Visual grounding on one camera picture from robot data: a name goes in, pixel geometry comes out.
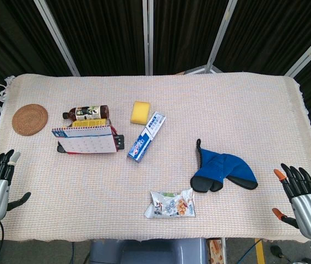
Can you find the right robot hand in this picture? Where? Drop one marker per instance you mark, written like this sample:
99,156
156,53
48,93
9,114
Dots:
307,209

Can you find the yellow sponge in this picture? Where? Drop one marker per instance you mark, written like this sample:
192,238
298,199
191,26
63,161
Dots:
140,112

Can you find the black red device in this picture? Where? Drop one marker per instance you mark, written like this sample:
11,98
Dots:
119,140

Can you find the pink woven tablecloth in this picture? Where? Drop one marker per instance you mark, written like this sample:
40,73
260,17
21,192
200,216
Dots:
155,115

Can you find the blue oven mitt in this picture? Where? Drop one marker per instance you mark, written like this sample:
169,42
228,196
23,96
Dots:
222,170

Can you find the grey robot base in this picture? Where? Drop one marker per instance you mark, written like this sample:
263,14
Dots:
148,251

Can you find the dark folding screen partition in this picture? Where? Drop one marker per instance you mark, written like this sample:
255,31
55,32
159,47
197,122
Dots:
155,35

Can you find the white snack bag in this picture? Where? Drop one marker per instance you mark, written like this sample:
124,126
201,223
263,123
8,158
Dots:
171,204

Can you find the brown tea bottle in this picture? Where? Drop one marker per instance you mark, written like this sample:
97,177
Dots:
87,112

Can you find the round woven rattan coaster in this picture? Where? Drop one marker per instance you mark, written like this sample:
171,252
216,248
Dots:
30,119

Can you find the desk calendar with spiral binding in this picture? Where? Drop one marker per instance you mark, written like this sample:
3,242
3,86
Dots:
87,140

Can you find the blue white toothpaste box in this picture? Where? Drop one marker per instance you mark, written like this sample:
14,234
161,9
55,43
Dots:
147,137

